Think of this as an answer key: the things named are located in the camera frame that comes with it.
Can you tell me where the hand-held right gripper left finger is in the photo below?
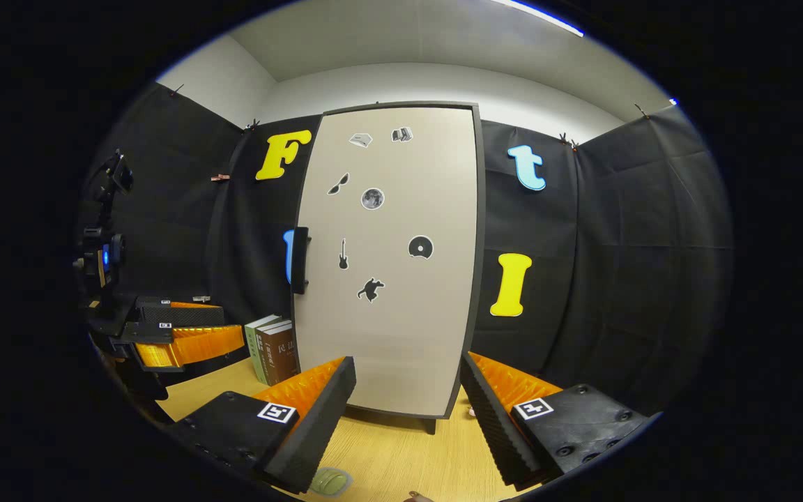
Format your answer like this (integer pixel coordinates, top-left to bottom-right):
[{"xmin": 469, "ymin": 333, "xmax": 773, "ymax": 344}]
[{"xmin": 168, "ymin": 357, "xmax": 358, "ymax": 494}]

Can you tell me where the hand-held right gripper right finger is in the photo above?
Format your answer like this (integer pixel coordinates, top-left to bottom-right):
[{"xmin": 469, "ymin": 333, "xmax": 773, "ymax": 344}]
[{"xmin": 459, "ymin": 351, "xmax": 653, "ymax": 489}]

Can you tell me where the translucent round coaster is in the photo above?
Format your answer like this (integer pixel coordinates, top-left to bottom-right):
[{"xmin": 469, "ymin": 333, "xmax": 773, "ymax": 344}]
[{"xmin": 307, "ymin": 466, "xmax": 355, "ymax": 499}]

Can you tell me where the beige cabinet door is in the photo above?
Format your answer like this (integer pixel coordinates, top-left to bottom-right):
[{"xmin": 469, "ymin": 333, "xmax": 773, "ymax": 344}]
[{"xmin": 293, "ymin": 105, "xmax": 480, "ymax": 418}]

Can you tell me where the black cabinet door handle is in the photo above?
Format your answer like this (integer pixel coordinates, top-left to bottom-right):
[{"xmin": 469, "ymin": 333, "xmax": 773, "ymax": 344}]
[{"xmin": 290, "ymin": 227, "xmax": 312, "ymax": 295}]

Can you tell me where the green book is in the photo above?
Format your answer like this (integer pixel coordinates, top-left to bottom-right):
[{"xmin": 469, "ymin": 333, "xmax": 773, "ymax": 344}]
[{"xmin": 245, "ymin": 314, "xmax": 282, "ymax": 386}]

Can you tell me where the brown book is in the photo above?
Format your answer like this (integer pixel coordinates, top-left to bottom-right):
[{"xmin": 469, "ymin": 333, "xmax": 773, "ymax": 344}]
[{"xmin": 262, "ymin": 319, "xmax": 300, "ymax": 387}]

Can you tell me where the black backdrop cloth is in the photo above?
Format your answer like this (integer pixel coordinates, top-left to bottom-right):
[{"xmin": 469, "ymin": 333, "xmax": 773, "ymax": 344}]
[{"xmin": 81, "ymin": 82, "xmax": 734, "ymax": 419}]

